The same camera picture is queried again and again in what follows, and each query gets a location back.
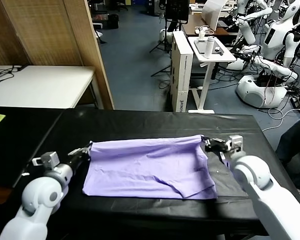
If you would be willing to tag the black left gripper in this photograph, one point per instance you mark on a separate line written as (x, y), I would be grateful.
(80, 161)

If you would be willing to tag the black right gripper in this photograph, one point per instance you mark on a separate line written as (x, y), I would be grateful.
(218, 147)

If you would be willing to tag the lavender t-shirt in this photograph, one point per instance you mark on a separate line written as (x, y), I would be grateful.
(145, 170)

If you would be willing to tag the white humanoid robot raised arm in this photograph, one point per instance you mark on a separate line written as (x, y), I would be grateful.
(247, 32)

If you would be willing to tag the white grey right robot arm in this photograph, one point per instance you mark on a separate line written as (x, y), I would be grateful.
(255, 175)

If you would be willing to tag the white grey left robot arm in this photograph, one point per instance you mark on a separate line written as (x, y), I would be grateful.
(40, 195)

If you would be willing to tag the black plastic table cover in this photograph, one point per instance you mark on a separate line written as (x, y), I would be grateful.
(152, 125)

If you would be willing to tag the black side table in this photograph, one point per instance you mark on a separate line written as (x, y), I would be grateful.
(20, 150)

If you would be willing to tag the tall white cardboard box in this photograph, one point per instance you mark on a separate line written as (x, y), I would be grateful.
(182, 75)

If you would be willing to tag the person leg blue jeans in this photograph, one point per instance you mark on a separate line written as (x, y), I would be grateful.
(290, 140)

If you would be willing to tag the white rectangular table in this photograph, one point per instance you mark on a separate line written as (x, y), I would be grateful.
(40, 85)

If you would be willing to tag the white standing desk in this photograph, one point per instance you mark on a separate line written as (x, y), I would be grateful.
(225, 58)

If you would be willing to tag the black floor tripod legs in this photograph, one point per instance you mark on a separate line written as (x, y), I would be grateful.
(162, 70)

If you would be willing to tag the small black desk device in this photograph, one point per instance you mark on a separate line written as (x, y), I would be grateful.
(219, 52)

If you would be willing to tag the black power strip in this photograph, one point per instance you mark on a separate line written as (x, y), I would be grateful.
(295, 102)

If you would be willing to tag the white water bottle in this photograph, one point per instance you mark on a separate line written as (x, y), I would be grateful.
(209, 47)

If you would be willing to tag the brown wooden desk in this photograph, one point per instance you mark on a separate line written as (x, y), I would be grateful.
(190, 28)

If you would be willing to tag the black monitor stand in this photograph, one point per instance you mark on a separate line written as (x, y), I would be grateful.
(167, 32)

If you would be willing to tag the white humanoid robot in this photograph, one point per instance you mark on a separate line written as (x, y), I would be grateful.
(275, 40)

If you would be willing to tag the wooden folding screen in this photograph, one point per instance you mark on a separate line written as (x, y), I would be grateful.
(52, 32)

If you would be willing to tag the white curved panel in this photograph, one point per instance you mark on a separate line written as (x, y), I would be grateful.
(212, 15)

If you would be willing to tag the black bin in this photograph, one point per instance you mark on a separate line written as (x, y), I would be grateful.
(113, 22)

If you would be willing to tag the black crate red print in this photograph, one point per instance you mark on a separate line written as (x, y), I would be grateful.
(100, 18)

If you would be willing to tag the black monitor screen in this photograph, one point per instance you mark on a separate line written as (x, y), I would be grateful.
(176, 10)

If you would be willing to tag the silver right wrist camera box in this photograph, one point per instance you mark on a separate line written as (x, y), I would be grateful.
(236, 142)

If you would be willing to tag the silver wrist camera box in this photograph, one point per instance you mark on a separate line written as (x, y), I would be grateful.
(236, 142)
(50, 158)

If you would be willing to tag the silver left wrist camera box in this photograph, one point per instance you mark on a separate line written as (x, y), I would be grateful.
(50, 158)

